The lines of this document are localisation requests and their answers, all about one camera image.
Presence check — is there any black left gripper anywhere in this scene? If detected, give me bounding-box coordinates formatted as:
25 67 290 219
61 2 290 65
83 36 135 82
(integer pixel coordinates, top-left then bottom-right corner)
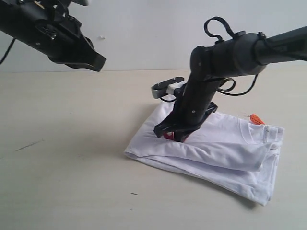
33 7 107 72

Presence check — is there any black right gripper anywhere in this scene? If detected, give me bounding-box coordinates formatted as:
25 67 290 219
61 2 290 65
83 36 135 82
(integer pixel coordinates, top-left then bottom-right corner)
153 72 222 142

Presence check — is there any white t-shirt red lettering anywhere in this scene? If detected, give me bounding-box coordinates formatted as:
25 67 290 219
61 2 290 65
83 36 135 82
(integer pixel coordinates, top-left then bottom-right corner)
125 103 284 206

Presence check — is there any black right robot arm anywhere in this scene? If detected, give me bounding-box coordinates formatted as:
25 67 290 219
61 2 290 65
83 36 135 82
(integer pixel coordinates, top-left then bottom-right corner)
153 27 307 142

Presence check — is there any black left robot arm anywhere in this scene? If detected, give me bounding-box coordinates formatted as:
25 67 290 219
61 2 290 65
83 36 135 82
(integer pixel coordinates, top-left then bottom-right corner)
0 0 106 72

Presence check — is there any orange neck label tag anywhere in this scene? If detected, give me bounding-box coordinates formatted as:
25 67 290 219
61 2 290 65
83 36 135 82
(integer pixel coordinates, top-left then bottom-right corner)
249 114 265 125

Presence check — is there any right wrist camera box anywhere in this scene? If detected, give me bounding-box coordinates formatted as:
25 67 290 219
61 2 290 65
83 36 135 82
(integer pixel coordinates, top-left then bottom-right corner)
151 77 186 99

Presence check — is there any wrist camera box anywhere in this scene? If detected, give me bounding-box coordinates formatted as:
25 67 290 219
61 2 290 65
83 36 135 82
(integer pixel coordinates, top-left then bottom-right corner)
151 77 186 99
66 0 91 6

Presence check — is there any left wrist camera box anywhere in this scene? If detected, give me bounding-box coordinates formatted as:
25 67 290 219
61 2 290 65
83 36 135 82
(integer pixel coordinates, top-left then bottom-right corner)
66 0 91 6

